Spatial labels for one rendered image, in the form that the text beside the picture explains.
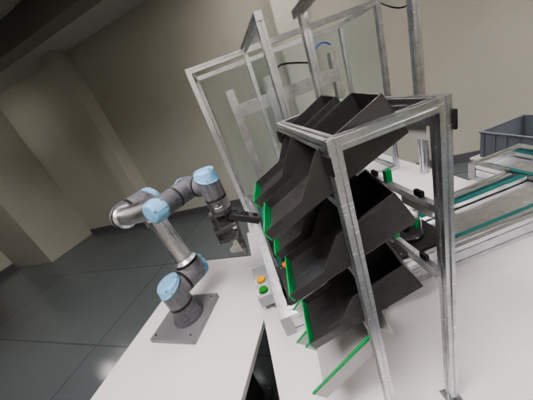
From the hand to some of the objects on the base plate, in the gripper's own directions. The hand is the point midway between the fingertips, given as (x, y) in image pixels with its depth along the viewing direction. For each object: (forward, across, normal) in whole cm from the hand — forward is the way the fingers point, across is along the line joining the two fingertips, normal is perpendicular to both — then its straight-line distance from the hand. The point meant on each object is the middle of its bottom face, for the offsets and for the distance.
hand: (247, 250), depth 94 cm
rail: (+37, -32, +5) cm, 50 cm away
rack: (+37, +31, +32) cm, 58 cm away
